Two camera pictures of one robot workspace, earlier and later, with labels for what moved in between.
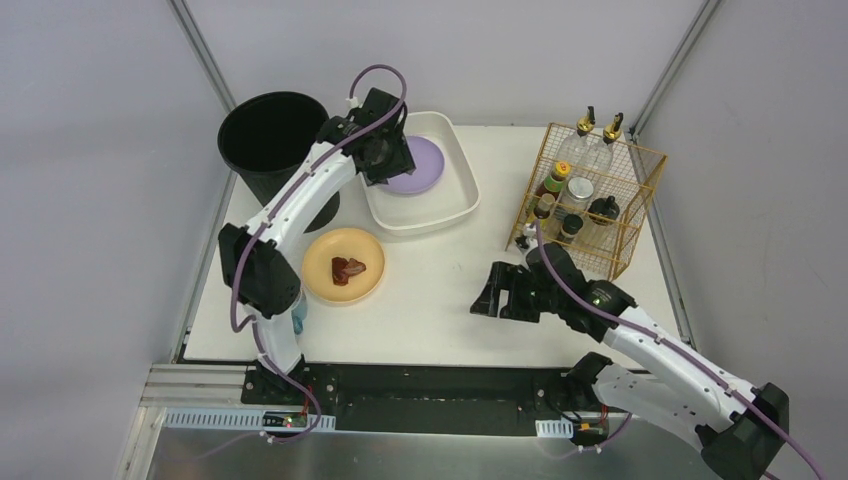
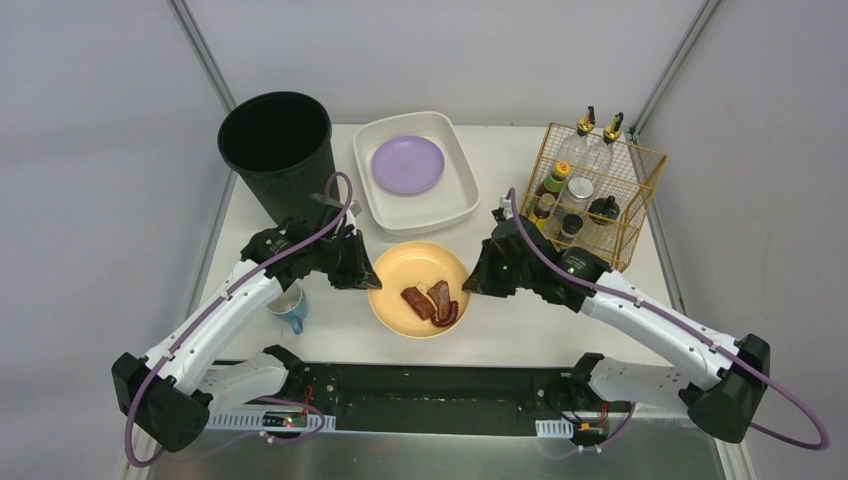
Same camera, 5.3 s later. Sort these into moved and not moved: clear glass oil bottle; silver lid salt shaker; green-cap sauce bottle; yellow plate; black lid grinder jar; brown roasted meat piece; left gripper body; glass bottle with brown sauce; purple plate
Moved: left gripper body; brown roasted meat piece; yellow plate
Not moved: glass bottle with brown sauce; purple plate; clear glass oil bottle; green-cap sauce bottle; black lid grinder jar; silver lid salt shaker
